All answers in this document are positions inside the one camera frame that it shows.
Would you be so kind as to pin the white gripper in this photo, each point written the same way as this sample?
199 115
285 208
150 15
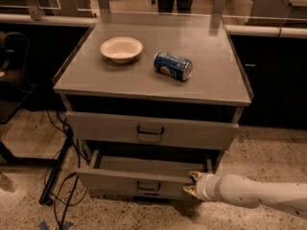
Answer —
204 186

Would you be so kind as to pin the grey drawer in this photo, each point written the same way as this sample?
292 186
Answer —
152 131
141 177

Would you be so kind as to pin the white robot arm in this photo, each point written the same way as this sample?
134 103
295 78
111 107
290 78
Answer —
240 191

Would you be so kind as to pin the grey drawer cabinet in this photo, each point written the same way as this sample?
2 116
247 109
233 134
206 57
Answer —
217 90

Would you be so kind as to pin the grey top drawer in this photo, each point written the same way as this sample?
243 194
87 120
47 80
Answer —
152 131

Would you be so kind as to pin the blue pepsi can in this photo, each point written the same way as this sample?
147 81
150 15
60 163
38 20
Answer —
178 68

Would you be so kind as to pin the white paper bowl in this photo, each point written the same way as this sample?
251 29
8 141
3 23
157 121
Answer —
121 49

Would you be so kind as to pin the black stand leg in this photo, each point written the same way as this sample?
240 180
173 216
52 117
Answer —
48 188

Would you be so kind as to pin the black chair at left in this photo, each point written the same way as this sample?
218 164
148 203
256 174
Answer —
14 85

